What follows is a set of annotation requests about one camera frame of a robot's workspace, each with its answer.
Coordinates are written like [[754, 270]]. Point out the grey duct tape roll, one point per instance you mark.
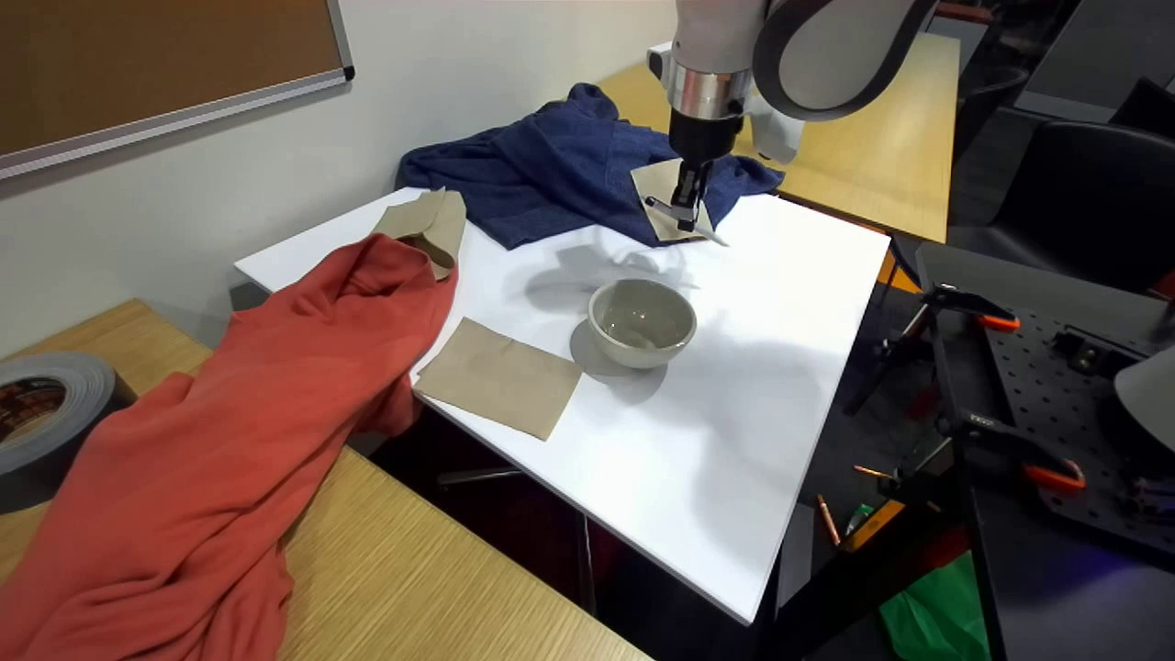
[[61, 426]]

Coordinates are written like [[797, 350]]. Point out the large flat brown napkin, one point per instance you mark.
[[501, 377]]

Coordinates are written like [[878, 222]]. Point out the black perforated mounting board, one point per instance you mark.
[[1065, 426]]

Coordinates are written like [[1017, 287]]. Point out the blue cloth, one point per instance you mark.
[[552, 172]]

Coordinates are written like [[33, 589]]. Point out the black office chair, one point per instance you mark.
[[1087, 196]]

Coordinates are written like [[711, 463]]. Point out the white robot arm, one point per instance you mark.
[[720, 40]]

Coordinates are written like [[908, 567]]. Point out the small orange stick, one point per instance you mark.
[[833, 519]]

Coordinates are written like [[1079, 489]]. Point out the green plastic bag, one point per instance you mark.
[[939, 618]]

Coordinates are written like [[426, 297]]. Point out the red cloth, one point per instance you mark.
[[243, 443]]

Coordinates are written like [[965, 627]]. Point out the cork pin board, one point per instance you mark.
[[150, 58]]

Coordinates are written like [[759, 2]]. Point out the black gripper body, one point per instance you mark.
[[697, 152]]

